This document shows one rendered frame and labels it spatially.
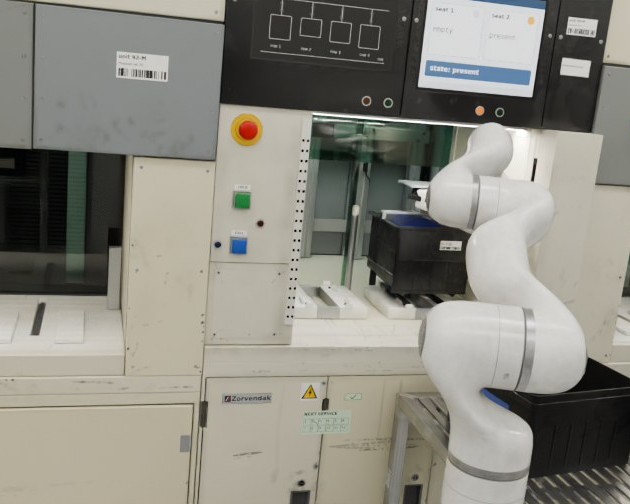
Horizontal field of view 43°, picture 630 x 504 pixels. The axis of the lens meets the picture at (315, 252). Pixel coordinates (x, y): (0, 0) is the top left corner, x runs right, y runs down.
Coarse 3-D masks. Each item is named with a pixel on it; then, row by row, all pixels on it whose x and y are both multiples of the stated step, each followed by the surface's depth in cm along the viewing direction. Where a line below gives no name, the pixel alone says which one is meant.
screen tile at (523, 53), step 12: (492, 12) 173; (504, 12) 174; (516, 12) 175; (492, 24) 174; (504, 24) 175; (516, 24) 176; (528, 36) 177; (492, 48) 175; (504, 48) 176; (516, 48) 177; (528, 48) 178; (492, 60) 176; (504, 60) 177; (516, 60) 178; (528, 60) 178
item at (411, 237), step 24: (384, 216) 210; (384, 240) 211; (408, 240) 203; (432, 240) 205; (456, 240) 207; (384, 264) 211; (408, 264) 205; (432, 264) 207; (456, 264) 209; (408, 288) 207; (432, 288) 209; (456, 288) 210
